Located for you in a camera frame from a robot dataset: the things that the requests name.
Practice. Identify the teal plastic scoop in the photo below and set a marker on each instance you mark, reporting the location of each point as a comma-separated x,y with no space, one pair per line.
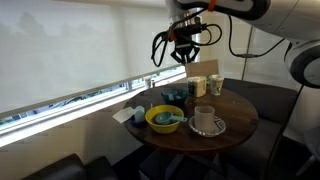
170,95

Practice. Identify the patterned plate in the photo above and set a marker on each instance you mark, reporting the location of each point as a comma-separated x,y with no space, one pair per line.
220,126

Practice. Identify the grey metal pole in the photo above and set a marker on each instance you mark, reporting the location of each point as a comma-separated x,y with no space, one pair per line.
247,66

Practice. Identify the yellow bowl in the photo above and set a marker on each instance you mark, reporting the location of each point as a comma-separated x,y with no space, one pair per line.
163,128

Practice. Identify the white roller blind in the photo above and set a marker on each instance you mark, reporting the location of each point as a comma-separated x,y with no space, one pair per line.
83,43

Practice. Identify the teal measuring cup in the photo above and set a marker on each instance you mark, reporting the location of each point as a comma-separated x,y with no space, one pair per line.
163,117

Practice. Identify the dark teal bowl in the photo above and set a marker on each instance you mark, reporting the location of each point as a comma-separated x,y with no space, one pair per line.
176,100

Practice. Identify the small white cup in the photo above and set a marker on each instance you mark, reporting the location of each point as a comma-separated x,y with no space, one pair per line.
147,82

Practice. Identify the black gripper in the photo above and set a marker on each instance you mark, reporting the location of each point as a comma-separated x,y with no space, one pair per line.
185,36

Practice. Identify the dark grey sofa bench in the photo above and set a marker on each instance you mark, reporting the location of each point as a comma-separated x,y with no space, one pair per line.
273,100

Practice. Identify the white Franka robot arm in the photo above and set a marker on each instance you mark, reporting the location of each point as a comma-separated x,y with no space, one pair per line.
293,16

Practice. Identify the light blue small container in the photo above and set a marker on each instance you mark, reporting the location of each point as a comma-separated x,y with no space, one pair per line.
139,115

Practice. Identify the dark table base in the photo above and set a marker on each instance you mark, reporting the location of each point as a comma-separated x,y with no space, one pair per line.
173,165

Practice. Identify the patterned drinking cup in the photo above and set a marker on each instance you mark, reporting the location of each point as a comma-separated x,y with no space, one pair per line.
216,85

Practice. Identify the dark blue small dish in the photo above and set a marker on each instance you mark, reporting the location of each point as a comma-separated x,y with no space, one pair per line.
136,124

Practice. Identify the small dark bottle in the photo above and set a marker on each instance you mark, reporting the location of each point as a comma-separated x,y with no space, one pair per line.
153,83

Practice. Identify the grey ceramic mug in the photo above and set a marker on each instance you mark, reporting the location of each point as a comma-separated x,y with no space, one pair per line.
204,119

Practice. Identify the light wooden box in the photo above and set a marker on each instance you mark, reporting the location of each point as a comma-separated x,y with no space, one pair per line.
203,68

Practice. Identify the small green plant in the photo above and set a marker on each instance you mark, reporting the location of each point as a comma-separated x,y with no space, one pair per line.
208,79

